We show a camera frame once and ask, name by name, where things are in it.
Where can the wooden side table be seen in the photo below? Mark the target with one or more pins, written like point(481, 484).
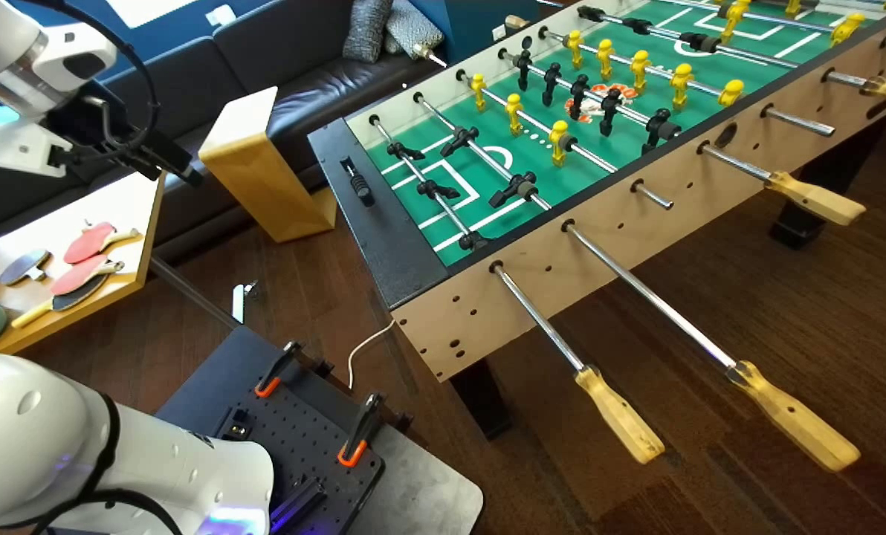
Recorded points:
point(125, 204)

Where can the yellow wooden box stool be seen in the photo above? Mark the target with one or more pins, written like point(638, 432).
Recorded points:
point(241, 157)

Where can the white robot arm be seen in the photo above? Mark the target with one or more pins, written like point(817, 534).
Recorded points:
point(73, 457)

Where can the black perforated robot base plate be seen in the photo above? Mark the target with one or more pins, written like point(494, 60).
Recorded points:
point(397, 488)

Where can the red ping pong paddle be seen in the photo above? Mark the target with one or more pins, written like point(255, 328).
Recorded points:
point(73, 286)
point(97, 238)

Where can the blue ping pong paddle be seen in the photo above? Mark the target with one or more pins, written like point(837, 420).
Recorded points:
point(24, 268)

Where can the grey cushion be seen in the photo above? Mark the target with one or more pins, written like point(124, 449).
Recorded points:
point(366, 32)

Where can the foosball rod wooden handle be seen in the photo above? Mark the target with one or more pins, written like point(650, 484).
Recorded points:
point(805, 194)
point(808, 430)
point(640, 442)
point(863, 84)

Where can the foosball table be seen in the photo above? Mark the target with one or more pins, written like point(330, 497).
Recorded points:
point(592, 115)

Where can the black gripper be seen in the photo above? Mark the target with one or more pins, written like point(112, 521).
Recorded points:
point(103, 127)

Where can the black leather sofa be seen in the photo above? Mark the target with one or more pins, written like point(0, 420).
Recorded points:
point(296, 45)

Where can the orange black clamp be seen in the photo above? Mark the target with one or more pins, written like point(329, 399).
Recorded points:
point(362, 432)
point(277, 372)

